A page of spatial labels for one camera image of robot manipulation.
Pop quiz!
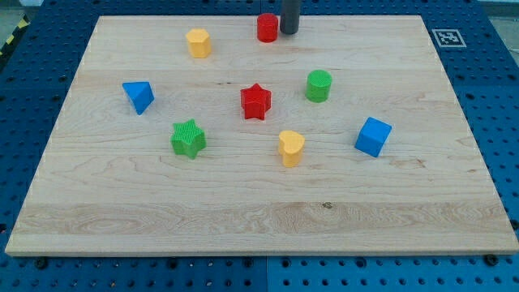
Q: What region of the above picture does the black bolt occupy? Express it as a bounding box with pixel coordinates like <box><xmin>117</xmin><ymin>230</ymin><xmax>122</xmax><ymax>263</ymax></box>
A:
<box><xmin>34</xmin><ymin>257</ymin><xmax>49</xmax><ymax>270</ymax></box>
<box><xmin>483</xmin><ymin>254</ymin><xmax>500</xmax><ymax>267</ymax></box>

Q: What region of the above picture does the white fiducial marker tag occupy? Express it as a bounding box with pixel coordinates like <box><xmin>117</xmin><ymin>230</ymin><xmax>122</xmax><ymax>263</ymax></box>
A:
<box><xmin>432</xmin><ymin>28</ymin><xmax>466</xmax><ymax>48</ymax></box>

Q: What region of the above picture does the black bolt front left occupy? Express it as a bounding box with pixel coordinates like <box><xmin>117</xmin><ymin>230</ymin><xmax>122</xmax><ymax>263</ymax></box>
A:
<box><xmin>34</xmin><ymin>257</ymin><xmax>49</xmax><ymax>270</ymax></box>

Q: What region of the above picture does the black bolt front right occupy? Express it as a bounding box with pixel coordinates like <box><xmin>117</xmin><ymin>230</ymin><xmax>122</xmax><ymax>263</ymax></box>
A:
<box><xmin>483</xmin><ymin>254</ymin><xmax>500</xmax><ymax>267</ymax></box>

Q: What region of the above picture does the light wooden board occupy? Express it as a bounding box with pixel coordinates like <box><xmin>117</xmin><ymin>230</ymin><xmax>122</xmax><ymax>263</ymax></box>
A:
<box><xmin>6</xmin><ymin>15</ymin><xmax>518</xmax><ymax>257</ymax></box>

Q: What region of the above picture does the yellow hexagon block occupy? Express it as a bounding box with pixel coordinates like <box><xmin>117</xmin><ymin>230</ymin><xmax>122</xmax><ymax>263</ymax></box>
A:
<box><xmin>186</xmin><ymin>28</ymin><xmax>212</xmax><ymax>58</ymax></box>

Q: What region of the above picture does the blue triangle block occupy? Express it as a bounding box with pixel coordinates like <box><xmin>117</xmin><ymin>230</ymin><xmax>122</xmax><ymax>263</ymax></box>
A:
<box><xmin>122</xmin><ymin>81</ymin><xmax>155</xmax><ymax>115</ymax></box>

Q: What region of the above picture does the yellow heart block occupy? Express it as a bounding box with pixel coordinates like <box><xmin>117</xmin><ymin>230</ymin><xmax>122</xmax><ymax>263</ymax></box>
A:
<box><xmin>278</xmin><ymin>130</ymin><xmax>306</xmax><ymax>168</ymax></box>

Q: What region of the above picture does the green star block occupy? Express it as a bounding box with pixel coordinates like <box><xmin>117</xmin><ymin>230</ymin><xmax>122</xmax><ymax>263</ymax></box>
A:
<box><xmin>170</xmin><ymin>118</ymin><xmax>206</xmax><ymax>159</ymax></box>

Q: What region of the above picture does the blue cube block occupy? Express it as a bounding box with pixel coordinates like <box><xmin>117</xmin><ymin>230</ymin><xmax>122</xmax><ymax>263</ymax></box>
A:
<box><xmin>354</xmin><ymin>117</ymin><xmax>392</xmax><ymax>157</ymax></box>

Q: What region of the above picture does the red star block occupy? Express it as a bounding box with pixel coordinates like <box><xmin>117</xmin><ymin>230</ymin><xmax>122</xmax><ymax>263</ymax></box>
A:
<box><xmin>240</xmin><ymin>84</ymin><xmax>272</xmax><ymax>120</ymax></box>

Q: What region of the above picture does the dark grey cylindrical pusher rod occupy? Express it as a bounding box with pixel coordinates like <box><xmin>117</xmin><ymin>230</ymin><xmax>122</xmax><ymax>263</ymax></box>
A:
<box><xmin>280</xmin><ymin>0</ymin><xmax>302</xmax><ymax>35</ymax></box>

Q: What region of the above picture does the red cylinder block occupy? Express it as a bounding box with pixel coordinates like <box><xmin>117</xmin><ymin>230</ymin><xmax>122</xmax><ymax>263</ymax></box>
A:
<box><xmin>256</xmin><ymin>13</ymin><xmax>279</xmax><ymax>43</ymax></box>

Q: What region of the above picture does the green cylinder block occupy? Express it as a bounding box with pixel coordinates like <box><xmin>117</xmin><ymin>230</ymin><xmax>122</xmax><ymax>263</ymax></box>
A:
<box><xmin>305</xmin><ymin>70</ymin><xmax>332</xmax><ymax>103</ymax></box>

